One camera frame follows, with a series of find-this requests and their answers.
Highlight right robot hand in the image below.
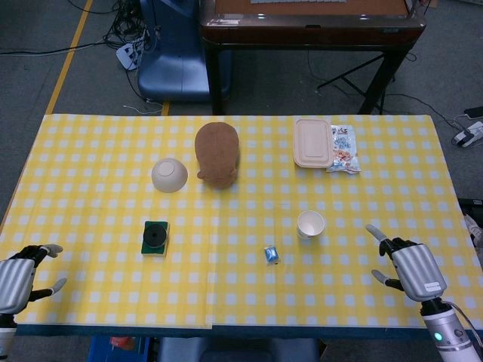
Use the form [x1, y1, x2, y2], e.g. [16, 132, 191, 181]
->
[365, 224, 448, 302]

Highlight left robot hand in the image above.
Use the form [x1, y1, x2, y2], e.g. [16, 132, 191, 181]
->
[0, 244, 68, 316]

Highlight white paper cup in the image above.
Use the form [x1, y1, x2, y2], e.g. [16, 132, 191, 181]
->
[296, 210, 326, 241]

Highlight yellow checkered tablecloth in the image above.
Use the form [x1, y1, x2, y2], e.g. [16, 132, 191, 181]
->
[0, 113, 483, 330]

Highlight small blue packet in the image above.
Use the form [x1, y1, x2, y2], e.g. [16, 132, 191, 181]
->
[263, 244, 282, 267]

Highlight blue plastic crate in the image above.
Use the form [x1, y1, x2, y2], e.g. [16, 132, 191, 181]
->
[87, 335, 152, 362]

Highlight green yellow sponge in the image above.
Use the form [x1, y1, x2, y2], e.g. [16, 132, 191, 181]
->
[141, 220, 171, 259]

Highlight white blue snack bag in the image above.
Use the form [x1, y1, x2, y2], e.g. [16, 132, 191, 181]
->
[325, 124, 362, 174]

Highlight black tape roll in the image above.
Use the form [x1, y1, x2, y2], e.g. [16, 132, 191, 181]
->
[143, 222, 168, 248]

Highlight white power strip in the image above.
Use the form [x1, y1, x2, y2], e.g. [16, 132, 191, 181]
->
[451, 121, 483, 148]
[115, 37, 146, 72]

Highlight beige lidded food container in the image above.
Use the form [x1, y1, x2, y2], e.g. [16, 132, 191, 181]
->
[293, 118, 334, 169]

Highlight beige upturned bowl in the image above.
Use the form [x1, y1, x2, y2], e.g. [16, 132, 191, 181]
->
[151, 157, 189, 194]

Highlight grey blue robot torso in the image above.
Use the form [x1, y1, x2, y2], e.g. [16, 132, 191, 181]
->
[156, 336, 320, 362]

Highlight brown plush toy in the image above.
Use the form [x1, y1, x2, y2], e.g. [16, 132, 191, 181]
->
[194, 122, 242, 190]

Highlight dark wooden mahjong table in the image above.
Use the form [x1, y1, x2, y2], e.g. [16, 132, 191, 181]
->
[198, 0, 427, 116]

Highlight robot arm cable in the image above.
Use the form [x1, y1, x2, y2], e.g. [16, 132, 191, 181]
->
[441, 300, 475, 336]

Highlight thin white floor cable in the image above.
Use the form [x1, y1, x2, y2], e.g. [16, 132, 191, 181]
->
[122, 98, 164, 115]

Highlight long black floor cable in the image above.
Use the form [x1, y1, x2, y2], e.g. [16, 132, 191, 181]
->
[0, 37, 120, 57]

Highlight tangled black cable bundle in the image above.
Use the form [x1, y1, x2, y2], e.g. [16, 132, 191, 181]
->
[100, 0, 162, 52]

